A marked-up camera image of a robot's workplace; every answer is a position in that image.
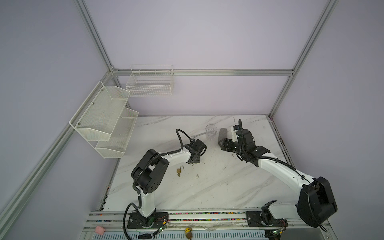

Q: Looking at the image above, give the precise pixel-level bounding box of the brass padlock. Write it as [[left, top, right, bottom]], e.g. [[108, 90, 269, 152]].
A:
[[177, 166, 184, 177]]

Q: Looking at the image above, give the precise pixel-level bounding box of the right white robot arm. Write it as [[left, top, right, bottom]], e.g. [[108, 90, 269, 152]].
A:
[[218, 124, 338, 228]]

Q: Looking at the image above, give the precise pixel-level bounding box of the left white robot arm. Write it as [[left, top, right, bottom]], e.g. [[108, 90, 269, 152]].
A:
[[123, 129, 207, 240]]

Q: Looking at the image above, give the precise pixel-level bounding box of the grey oblong sponge block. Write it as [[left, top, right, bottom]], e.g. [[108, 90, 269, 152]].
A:
[[218, 128, 228, 147]]

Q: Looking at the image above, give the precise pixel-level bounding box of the clear plastic cup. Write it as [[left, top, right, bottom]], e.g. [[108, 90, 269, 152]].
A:
[[206, 124, 218, 140]]

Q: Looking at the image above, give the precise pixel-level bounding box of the lower white mesh shelf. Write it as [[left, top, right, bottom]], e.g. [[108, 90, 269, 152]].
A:
[[96, 108, 139, 159]]

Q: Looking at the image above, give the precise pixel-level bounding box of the white mesh shelf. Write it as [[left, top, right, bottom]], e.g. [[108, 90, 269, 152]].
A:
[[69, 82, 130, 142], [96, 108, 139, 159]]

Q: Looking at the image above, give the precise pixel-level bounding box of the upper white mesh shelf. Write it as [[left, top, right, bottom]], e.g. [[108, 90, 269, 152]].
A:
[[69, 82, 130, 142]]

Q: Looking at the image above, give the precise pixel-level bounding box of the pink eraser block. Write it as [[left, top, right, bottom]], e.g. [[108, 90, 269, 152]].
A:
[[95, 226, 106, 236]]

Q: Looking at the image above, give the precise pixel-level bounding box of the white wire basket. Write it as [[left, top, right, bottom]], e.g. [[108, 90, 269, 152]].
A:
[[126, 65, 175, 97]]

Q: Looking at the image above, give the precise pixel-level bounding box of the aluminium frame rail base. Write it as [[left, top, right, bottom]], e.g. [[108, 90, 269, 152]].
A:
[[79, 209, 340, 240]]

